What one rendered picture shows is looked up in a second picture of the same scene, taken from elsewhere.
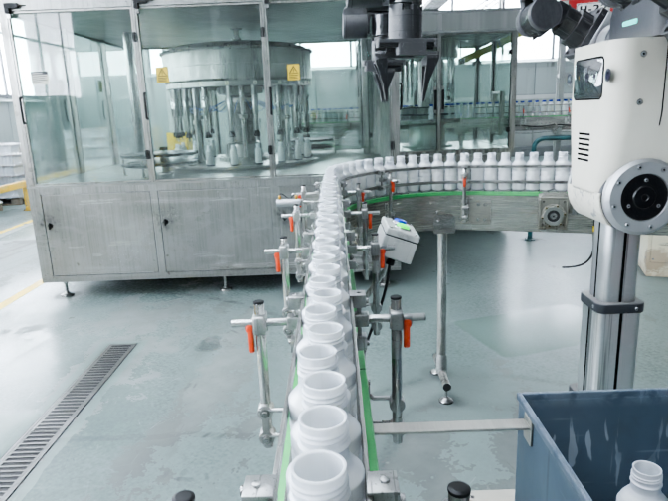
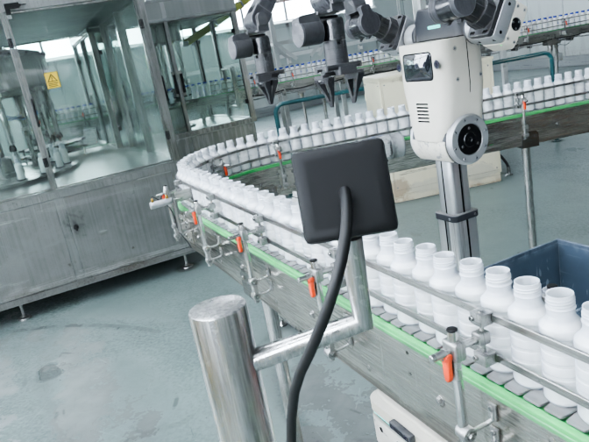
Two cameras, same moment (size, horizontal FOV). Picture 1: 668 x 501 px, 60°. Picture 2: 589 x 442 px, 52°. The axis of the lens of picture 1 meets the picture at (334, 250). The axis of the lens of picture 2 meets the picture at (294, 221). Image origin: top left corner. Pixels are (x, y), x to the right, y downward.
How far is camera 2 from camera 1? 0.70 m
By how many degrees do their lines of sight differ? 23
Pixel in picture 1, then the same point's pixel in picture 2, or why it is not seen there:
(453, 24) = (176, 10)
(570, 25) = (385, 29)
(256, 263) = (56, 281)
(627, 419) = (521, 272)
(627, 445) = not seen: hidden behind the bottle
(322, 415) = (490, 272)
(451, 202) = (271, 174)
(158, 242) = not seen: outside the picture
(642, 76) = (456, 62)
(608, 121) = (442, 94)
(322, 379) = (464, 263)
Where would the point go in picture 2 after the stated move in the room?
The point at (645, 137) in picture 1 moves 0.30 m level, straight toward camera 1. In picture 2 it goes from (464, 101) to (492, 110)
